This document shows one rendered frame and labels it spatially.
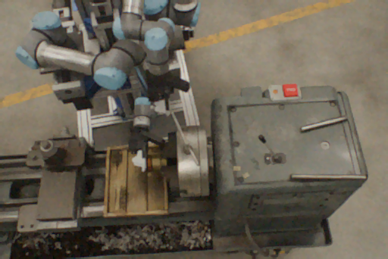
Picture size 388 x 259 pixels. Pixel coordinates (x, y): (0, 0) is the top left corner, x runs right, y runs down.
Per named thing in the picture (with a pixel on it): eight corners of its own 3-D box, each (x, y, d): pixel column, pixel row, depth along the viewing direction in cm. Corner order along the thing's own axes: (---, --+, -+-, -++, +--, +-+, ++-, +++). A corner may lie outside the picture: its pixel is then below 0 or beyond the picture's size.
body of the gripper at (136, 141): (130, 156, 183) (132, 132, 188) (149, 155, 183) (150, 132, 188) (127, 148, 176) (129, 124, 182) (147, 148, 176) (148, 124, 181)
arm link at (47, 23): (71, 31, 192) (62, 10, 180) (57, 52, 186) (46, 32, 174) (50, 24, 194) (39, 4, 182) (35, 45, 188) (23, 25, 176)
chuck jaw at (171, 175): (186, 163, 175) (186, 188, 168) (186, 170, 179) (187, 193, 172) (161, 165, 175) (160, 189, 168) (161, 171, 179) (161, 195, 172)
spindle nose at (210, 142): (211, 145, 193) (212, 129, 173) (214, 188, 185) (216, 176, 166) (205, 145, 193) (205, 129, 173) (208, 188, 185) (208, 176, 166)
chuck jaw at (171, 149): (185, 152, 180) (183, 128, 175) (185, 157, 176) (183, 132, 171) (161, 154, 180) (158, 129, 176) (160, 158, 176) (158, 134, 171)
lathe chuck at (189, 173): (198, 139, 200) (196, 113, 170) (201, 202, 188) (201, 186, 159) (179, 140, 200) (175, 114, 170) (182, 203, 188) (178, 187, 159)
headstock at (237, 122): (323, 123, 210) (346, 81, 175) (343, 213, 188) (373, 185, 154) (209, 130, 210) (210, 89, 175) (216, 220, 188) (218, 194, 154)
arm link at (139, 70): (118, 25, 170) (152, 93, 211) (106, 44, 166) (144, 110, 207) (142, 29, 166) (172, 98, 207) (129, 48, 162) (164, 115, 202)
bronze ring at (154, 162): (166, 148, 177) (145, 149, 177) (167, 167, 173) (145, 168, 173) (168, 157, 186) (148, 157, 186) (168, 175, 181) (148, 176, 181)
